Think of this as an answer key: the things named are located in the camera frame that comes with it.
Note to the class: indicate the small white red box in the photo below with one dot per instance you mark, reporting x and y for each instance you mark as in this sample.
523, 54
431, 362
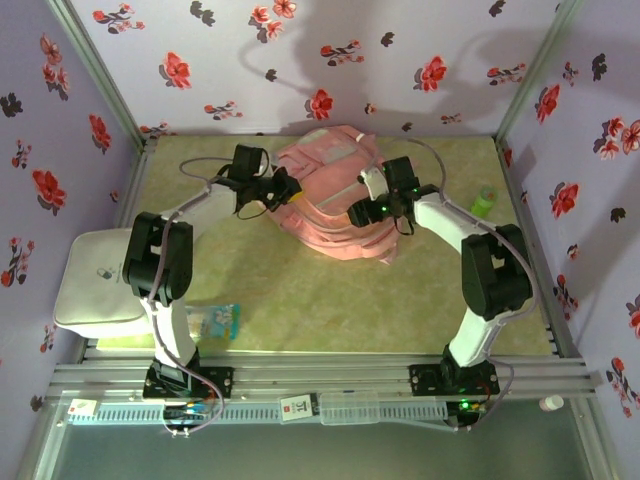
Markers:
83, 409

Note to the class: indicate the light blue printed packet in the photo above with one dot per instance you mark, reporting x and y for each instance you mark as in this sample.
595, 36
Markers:
217, 322

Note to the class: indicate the aluminium corner post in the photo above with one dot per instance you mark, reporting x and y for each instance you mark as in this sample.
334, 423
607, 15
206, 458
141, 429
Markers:
540, 65
95, 70

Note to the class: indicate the clear plastic box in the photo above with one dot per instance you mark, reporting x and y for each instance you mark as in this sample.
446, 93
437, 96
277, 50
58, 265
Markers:
348, 408

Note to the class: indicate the white card with red mark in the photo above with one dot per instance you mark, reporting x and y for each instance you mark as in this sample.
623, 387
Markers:
298, 408

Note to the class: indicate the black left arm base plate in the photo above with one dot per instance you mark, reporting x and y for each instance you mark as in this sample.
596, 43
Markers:
220, 382

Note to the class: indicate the green plastic bottle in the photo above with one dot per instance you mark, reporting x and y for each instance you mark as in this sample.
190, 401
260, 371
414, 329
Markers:
485, 200

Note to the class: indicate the long aluminium base rail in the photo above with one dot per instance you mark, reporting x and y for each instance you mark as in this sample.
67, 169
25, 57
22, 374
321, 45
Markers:
320, 375

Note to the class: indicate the aluminium side rail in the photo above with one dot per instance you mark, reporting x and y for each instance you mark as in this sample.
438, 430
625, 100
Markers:
547, 280
135, 185

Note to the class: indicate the pink school backpack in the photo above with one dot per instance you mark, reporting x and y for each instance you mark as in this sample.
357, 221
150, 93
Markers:
325, 225

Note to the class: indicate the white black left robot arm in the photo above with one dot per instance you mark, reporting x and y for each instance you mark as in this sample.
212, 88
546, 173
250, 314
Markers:
160, 260

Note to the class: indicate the small white bottle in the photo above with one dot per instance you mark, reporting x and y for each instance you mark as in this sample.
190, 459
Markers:
551, 403

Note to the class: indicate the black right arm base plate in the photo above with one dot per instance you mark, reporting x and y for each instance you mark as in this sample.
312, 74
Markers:
422, 380

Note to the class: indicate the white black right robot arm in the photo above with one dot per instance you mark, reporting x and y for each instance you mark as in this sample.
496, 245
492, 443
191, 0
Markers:
495, 275

